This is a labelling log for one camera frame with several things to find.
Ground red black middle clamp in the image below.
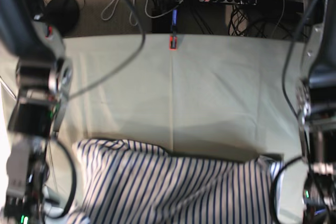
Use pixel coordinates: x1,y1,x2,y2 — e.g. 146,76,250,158
169,34,177,50

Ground blue white striped t-shirt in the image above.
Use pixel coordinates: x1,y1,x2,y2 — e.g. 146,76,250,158
67,139,282,223

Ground dark round floor object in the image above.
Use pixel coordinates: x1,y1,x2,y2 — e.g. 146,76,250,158
44,0,80,37

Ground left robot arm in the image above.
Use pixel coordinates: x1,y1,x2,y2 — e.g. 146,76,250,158
269,0,335,223

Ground green table cloth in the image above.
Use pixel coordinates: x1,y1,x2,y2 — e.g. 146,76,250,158
59,34,307,223

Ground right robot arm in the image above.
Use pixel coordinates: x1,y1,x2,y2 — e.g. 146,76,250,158
1,0,73,223

